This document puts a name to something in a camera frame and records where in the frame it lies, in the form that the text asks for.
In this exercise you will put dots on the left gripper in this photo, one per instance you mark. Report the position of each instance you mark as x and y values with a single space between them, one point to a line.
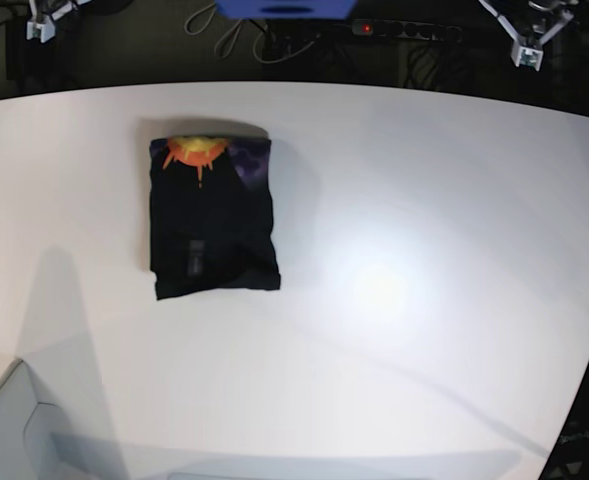
532 23

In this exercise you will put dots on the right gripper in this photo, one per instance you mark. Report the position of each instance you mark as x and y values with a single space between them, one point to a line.
55 10

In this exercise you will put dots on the black t-shirt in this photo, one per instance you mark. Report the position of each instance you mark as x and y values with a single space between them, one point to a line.
211 215

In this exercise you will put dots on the black equipment box left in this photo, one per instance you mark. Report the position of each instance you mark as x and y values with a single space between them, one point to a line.
26 59

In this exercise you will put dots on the black power strip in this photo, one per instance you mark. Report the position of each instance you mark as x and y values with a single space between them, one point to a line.
395 30

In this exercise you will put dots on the blue box overhead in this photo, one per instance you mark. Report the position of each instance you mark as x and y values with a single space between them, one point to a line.
286 9

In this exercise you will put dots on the white bin bottom left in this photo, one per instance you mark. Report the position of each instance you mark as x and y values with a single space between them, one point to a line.
37 440

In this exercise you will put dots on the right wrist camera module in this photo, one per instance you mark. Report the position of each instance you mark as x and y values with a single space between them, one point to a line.
42 30

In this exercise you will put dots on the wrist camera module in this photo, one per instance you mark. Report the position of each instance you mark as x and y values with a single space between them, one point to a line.
526 56
42 30

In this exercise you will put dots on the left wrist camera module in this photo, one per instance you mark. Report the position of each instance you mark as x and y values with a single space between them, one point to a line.
526 56

